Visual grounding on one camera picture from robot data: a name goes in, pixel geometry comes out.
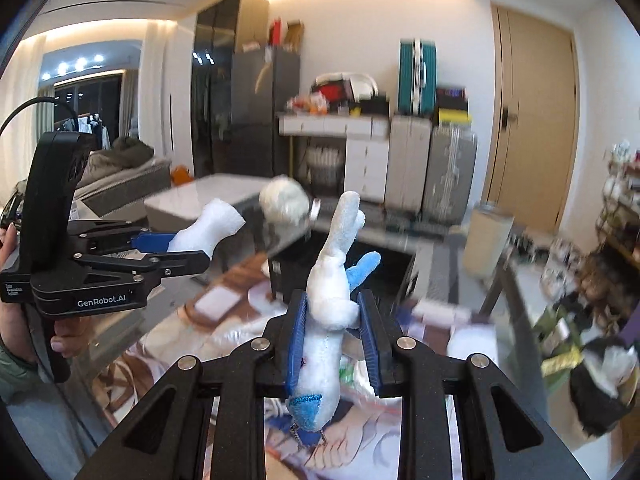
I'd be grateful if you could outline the white foam piece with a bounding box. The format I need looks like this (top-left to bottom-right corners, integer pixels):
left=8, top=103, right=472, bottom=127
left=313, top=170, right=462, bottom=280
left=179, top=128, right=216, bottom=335
left=167, top=198, right=245, bottom=260

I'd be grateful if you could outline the white blue plush toy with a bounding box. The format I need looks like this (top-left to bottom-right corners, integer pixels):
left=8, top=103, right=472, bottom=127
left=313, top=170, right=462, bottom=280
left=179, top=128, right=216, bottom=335
left=285, top=191, right=366, bottom=436

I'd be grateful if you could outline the black storage box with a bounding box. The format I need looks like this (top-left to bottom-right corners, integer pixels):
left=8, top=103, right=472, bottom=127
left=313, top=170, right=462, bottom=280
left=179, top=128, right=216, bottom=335
left=268, top=248, right=419, bottom=313

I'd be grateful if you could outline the person left hand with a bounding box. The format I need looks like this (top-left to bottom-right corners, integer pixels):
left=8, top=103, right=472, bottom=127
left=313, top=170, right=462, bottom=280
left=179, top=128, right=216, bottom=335
left=1, top=224, right=93, bottom=363

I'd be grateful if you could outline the grey sofa with blankets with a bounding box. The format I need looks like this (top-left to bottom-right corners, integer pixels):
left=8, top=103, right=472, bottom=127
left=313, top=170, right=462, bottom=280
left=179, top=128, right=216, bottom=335
left=14, top=135, right=173, bottom=219

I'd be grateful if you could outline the anime printed desk mat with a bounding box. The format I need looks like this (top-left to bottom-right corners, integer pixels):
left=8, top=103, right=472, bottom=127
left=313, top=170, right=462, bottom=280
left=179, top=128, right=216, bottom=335
left=92, top=255, right=499, bottom=479

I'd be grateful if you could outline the black garbage bag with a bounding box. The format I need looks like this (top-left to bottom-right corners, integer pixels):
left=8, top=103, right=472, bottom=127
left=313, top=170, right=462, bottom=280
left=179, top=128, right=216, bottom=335
left=570, top=336, right=639, bottom=437

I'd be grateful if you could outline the white wrapped bundle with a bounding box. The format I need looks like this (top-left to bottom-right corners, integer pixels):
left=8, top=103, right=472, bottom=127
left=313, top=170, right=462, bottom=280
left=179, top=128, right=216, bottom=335
left=259, top=176, right=310, bottom=224

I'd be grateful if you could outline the woven laundry basket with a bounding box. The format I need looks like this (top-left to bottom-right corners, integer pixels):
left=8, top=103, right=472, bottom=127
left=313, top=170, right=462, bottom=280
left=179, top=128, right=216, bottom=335
left=305, top=145, right=345, bottom=194

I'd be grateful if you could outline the dark grey refrigerator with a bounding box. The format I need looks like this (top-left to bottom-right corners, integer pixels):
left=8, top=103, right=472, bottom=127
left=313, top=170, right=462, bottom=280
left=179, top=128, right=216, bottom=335
left=227, top=47, right=300, bottom=178

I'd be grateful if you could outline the beige cylindrical trash bin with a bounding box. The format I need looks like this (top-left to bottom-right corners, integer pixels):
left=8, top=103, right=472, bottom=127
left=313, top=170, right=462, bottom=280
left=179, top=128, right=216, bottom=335
left=462, top=202, right=514, bottom=278

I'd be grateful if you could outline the white drawer desk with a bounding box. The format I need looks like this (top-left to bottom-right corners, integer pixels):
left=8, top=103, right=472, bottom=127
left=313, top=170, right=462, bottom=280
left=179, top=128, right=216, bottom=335
left=279, top=114, right=390, bottom=204

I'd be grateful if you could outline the wooden shoe rack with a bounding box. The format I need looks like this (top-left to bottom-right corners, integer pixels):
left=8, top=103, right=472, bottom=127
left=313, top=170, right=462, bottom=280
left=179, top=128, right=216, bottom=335
left=596, top=140, right=639, bottom=268

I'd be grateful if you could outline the red nike shoe box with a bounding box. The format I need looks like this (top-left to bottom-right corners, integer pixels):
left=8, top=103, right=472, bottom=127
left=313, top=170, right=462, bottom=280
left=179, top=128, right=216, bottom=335
left=314, top=79, right=350, bottom=105

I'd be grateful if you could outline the black tall cabinet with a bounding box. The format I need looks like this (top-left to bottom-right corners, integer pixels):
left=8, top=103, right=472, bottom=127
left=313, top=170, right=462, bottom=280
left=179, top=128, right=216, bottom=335
left=191, top=0, right=269, bottom=178

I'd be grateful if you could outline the beige suitcase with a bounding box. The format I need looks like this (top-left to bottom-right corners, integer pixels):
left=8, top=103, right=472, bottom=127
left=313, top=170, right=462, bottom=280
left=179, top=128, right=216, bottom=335
left=385, top=115, right=432, bottom=214

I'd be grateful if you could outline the silver suitcase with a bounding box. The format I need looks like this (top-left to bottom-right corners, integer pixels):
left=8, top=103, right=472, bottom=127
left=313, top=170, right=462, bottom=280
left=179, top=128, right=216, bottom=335
left=422, top=125, right=477, bottom=226

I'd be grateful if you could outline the wooden door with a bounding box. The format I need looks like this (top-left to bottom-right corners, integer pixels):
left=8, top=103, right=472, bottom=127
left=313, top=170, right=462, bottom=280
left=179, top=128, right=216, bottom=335
left=483, top=3, right=579, bottom=233

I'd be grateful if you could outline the teal suitcase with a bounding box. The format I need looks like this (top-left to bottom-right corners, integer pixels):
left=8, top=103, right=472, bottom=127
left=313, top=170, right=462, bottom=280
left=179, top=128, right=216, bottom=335
left=397, top=39, right=437, bottom=117

